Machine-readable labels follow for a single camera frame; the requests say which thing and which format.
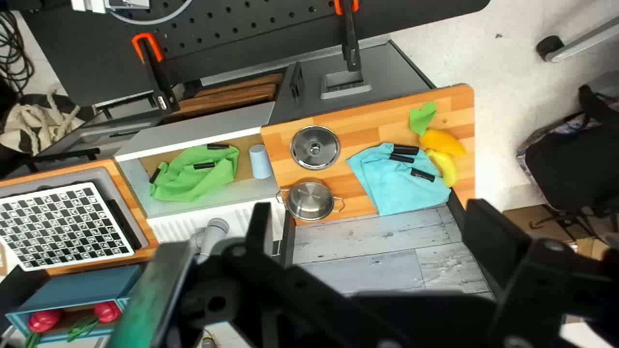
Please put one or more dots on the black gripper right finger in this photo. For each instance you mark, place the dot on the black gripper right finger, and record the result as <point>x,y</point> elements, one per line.
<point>493,238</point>

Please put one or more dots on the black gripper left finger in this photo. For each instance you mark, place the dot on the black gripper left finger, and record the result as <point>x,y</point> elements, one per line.
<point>253,267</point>

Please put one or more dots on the blue cloth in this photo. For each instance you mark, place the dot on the blue cloth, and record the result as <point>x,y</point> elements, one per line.
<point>398,182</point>

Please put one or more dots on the small green cloth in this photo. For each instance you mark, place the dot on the small green cloth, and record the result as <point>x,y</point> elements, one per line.
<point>421,118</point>

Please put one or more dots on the beige cloth bag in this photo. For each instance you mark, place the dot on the beige cloth bag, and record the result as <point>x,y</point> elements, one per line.
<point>40,120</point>

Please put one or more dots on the steel pot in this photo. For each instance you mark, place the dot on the steel pot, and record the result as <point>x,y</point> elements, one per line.
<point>311,199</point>

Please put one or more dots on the white sink tray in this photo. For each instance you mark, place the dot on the white sink tray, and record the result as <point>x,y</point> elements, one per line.
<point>179,221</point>

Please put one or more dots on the light blue cup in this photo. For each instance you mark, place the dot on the light blue cup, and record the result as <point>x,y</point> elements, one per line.
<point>261,163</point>

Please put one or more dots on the black bag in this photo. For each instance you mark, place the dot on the black bag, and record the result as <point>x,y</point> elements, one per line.
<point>576,161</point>

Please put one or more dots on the steel pot lid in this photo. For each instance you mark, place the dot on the steel pot lid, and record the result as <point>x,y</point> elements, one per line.
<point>317,147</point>

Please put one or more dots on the red toy fruit right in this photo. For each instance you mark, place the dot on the red toy fruit right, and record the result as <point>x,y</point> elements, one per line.
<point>108,311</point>

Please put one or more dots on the red toy fruit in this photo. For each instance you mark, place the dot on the red toy fruit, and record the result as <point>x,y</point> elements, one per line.
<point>44,321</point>
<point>108,311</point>

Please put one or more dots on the blue toy drawer box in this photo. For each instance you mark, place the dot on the blue toy drawer box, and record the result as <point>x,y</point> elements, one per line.
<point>77,296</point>

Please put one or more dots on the checkerboard calibration board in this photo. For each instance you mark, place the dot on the checkerboard calibration board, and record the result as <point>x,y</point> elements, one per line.
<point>65,224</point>

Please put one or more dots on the red toy fruit left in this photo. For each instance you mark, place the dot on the red toy fruit left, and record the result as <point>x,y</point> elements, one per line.
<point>44,321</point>

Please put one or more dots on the black pegboard panel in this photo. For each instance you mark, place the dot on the black pegboard panel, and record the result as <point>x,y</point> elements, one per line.
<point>96,60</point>

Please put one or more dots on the orange handled clamp left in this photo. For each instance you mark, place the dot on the orange handled clamp left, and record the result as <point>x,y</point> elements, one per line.
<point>152,56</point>

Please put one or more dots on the orange handled clamp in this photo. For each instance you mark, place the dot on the orange handled clamp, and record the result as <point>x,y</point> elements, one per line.
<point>351,49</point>
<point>152,56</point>

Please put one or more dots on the orange handled clamp right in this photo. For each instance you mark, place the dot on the orange handled clamp right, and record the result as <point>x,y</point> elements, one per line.
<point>351,49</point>

